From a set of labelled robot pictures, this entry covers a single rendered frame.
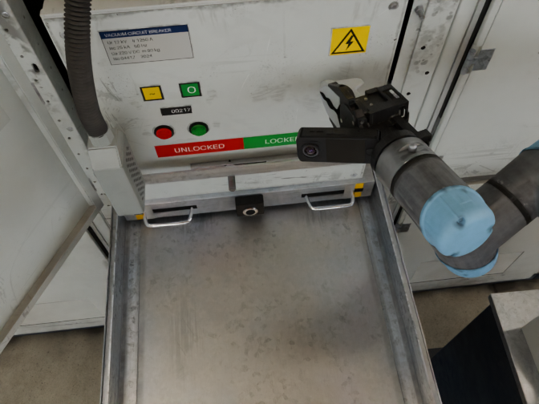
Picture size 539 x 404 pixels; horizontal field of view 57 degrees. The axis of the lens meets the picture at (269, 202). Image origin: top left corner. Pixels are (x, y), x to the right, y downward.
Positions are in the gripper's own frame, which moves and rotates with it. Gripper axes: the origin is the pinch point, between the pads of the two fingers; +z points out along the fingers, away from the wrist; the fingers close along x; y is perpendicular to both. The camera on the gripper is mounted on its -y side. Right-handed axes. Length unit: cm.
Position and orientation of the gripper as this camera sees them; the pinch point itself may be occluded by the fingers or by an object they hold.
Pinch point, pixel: (321, 89)
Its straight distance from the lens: 82.3
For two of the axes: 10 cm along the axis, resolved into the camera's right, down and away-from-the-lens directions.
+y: 9.3, -3.2, 1.7
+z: -3.5, -6.4, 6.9
